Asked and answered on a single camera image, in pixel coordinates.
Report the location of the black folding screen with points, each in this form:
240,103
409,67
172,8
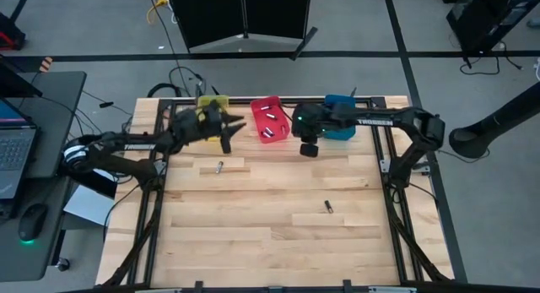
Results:
211,14

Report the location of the white flat panel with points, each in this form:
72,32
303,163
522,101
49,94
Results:
86,206

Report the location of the black caster wheel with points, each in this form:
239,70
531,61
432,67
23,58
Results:
62,264

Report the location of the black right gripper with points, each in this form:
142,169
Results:
310,122

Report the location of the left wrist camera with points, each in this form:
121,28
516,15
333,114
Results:
226,145

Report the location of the red plastic bin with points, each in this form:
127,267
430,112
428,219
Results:
258,120

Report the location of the black monitor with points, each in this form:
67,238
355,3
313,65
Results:
12,82

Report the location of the blue plastic bin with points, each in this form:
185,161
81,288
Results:
341,134

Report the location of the black aluminium table frame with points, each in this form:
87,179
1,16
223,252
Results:
165,104

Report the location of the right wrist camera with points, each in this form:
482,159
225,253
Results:
309,150

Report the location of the yellow plastic bin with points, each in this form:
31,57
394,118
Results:
204,101

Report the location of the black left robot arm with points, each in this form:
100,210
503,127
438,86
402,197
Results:
126,168

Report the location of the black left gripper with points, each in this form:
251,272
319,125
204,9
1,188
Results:
198,124

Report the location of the orange black striped item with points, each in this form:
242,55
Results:
45,64

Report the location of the black computer mouse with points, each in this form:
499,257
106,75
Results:
33,219

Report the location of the black equipment rack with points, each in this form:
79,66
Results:
485,14

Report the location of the black desk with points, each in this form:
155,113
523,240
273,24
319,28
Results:
59,115

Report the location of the black flat bar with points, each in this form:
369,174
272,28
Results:
95,187

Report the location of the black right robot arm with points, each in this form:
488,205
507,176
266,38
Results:
422,124

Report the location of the black round post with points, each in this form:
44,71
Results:
506,115

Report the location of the black battery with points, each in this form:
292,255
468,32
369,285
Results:
328,206

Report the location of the dark grey laptop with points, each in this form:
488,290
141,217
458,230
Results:
14,153

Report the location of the red black object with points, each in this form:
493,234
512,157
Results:
10,31

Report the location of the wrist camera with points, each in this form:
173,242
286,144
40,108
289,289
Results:
226,145
309,150

